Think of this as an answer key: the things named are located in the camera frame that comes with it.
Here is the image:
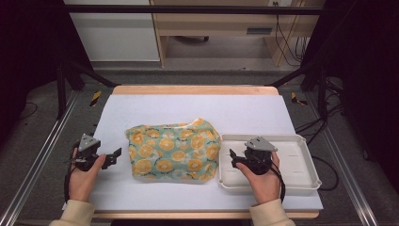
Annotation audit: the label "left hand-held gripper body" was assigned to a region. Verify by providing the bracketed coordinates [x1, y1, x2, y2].
[67, 133, 107, 172]

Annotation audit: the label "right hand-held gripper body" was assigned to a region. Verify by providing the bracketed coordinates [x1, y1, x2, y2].
[243, 136, 279, 176]

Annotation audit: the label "white plastic tray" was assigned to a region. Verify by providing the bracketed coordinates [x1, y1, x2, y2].
[217, 133, 323, 193]

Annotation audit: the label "orange slice print cloth bag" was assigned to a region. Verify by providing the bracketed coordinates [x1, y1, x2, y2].
[125, 117, 222, 184]

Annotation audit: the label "person's right hand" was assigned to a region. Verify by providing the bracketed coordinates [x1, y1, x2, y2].
[235, 151, 281, 205]

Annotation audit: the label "person's left hand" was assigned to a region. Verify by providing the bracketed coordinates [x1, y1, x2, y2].
[68, 148, 107, 203]

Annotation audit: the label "yellow black tape piece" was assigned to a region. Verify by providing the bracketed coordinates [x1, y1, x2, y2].
[290, 91, 309, 106]
[89, 89, 104, 107]

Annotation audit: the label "wooden table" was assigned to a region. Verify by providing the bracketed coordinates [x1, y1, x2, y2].
[92, 85, 321, 220]

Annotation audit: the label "white cabinet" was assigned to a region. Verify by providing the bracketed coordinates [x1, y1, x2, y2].
[63, 0, 161, 62]

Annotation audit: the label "light wooden desk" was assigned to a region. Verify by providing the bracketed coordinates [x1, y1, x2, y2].
[149, 0, 327, 68]

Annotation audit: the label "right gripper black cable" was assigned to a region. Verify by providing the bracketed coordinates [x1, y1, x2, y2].
[260, 154, 287, 203]

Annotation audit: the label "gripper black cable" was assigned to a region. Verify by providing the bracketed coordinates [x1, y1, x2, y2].
[63, 140, 79, 204]
[260, 154, 287, 203]

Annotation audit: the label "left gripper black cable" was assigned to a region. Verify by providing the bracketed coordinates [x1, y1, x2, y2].
[63, 140, 79, 204]

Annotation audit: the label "aluminium floor rail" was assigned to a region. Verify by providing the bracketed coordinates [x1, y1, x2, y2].
[0, 89, 80, 226]
[304, 91, 381, 226]

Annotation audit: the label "black floor cable bundle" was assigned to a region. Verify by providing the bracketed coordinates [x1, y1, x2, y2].
[294, 76, 345, 146]

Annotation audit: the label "black frame strut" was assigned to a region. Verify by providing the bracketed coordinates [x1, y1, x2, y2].
[56, 58, 119, 121]
[266, 58, 329, 122]

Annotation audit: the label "thin black floor cable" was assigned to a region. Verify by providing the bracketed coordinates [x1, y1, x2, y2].
[18, 101, 39, 121]

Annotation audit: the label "black looped floor cable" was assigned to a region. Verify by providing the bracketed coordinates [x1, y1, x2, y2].
[310, 154, 341, 192]

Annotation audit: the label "black hanging desk cables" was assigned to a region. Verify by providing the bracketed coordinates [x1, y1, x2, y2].
[273, 1, 311, 67]

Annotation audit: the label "black horizontal frame bar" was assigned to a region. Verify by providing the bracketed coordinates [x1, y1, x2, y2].
[64, 4, 325, 16]

